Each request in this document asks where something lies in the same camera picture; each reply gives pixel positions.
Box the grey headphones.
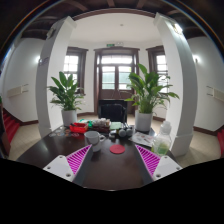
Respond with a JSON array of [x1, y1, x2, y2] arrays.
[[117, 126, 134, 138]]

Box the white wall panel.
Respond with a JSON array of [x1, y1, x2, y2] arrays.
[[6, 83, 29, 98], [205, 85, 224, 103]]

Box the red plastic box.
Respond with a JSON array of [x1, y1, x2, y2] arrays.
[[69, 122, 89, 134]]

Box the dark wooden glazed door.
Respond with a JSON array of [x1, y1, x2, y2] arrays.
[[93, 46, 140, 116]]

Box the red carpeted staircase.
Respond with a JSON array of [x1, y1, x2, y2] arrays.
[[216, 128, 224, 155], [2, 108, 21, 144]]

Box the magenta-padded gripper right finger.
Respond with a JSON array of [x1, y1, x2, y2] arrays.
[[134, 143, 183, 186]]

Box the green exit sign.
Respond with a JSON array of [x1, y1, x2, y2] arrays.
[[105, 41, 124, 48]]

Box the small potted plant, white pot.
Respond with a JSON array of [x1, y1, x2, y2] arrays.
[[47, 70, 86, 128]]

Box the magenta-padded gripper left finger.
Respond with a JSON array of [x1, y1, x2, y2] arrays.
[[43, 144, 95, 187]]

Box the flat round red coaster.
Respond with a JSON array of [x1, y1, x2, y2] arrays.
[[109, 143, 126, 155]]

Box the white mug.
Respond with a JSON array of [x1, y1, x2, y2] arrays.
[[83, 130, 106, 153]]

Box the dark-framed window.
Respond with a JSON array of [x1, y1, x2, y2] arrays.
[[63, 46, 89, 94], [145, 45, 169, 94]]

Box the large potted plant, white pot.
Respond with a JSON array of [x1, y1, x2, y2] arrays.
[[124, 63, 180, 133]]

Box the black chair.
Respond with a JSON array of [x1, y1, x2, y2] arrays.
[[97, 98, 128, 124]]

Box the printed paper sheet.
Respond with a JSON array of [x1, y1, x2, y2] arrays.
[[130, 131, 155, 148]]

